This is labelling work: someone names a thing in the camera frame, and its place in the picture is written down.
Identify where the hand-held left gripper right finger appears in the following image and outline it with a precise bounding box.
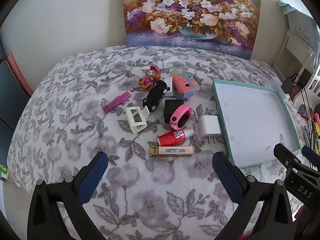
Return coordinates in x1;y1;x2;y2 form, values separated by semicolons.
212;152;294;240

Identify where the salmon and blue plastic toy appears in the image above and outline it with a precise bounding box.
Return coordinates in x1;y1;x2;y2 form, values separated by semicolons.
171;70;196;102

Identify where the white chair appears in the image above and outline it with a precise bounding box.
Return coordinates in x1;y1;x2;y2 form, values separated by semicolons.
307;52;320;95

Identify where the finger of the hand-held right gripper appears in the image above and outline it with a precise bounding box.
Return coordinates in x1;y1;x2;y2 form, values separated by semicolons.
301;145;320;168
273;143;320;207

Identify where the small white box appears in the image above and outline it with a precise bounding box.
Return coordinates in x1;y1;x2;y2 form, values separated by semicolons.
164;76;174;97

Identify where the teal box lid tray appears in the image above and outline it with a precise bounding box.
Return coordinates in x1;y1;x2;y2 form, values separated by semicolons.
211;79;301;168

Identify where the black cube box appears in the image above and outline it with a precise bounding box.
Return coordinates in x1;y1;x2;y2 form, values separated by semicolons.
164;99;184;124

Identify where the white power strip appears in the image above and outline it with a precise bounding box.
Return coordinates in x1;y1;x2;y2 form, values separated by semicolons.
271;78;290;98

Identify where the white charger adapter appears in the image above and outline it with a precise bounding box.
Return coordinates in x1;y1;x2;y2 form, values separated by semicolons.
198;115;222;145

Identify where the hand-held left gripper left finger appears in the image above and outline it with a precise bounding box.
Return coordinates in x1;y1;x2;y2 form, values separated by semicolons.
27;151;108;240

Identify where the cream wooden desk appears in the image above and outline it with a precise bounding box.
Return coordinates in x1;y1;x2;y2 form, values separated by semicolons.
272;29;316;80

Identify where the pink board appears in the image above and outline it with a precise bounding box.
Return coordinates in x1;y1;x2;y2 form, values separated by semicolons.
5;52;33;97

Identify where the floral painting canvas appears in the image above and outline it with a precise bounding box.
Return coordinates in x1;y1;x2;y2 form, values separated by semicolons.
121;0;262;60

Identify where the clutter of colourful toys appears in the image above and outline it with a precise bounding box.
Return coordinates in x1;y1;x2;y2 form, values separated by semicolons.
297;104;320;153

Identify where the purple hair clip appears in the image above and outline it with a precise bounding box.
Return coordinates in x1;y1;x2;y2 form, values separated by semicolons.
103;91;131;114

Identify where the black toy car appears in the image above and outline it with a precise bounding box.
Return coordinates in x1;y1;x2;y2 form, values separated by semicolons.
142;80;168;112

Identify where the gold rectangular tube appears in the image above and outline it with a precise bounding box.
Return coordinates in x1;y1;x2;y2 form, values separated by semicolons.
149;146;194;158

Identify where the brown toy dog figure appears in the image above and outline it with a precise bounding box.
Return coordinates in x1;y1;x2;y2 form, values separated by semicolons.
139;66;162;92

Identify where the red correction fluid bottle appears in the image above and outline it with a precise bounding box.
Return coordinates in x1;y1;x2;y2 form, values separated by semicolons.
157;129;195;146

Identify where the white printed bag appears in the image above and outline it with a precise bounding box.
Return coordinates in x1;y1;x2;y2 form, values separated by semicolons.
287;10;320;55

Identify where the dark blue panel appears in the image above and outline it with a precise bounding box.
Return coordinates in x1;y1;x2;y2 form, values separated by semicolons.
0;60;30;170

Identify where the pink smart watch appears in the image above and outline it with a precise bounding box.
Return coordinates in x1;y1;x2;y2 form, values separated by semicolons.
170;104;193;130

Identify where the black cable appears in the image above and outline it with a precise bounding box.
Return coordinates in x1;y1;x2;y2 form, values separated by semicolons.
297;74;316;153

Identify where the black plug adapter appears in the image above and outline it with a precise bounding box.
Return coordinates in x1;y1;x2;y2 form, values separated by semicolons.
281;74;302;94

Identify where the teal cloth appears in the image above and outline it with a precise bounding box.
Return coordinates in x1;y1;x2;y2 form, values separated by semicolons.
278;1;293;15

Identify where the white claw hair clip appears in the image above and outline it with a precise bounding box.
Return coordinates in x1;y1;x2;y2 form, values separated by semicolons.
125;106;150;134

